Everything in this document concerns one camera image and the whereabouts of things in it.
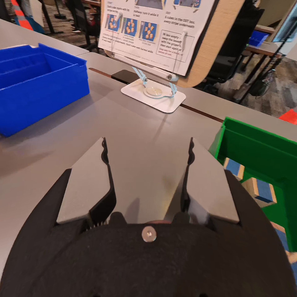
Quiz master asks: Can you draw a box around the wooden office desk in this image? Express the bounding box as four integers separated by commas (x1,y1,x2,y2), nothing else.
246,26,283,57

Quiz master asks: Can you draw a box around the blue-striped wooden cube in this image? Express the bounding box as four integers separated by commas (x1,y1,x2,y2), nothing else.
241,177,278,208
223,158,245,181
270,222,290,252

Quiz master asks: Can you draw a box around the orange traffic cone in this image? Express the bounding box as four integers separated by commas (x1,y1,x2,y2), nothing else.
278,109,297,125
10,0,34,31

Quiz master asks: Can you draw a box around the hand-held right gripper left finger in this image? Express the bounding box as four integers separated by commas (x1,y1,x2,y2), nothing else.
56,137,117,226

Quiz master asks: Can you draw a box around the small blue storage bin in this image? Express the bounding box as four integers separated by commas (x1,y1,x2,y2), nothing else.
249,30,269,47

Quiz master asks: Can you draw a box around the green plastic bin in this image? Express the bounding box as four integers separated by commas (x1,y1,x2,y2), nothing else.
209,117,297,253

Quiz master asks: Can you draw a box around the instruction sheet on stand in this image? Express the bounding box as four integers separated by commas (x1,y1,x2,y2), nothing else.
97,0,246,114

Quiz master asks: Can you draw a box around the blue plastic bin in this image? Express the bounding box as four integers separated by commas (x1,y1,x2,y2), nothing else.
0,43,90,138

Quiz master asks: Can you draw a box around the black office chair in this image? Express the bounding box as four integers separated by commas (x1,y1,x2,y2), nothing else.
66,0,103,52
204,5,265,93

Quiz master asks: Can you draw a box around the printed instruction sheet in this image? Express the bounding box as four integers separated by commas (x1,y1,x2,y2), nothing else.
98,0,216,76

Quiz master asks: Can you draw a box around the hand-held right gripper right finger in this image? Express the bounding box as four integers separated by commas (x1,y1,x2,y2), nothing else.
181,137,240,225

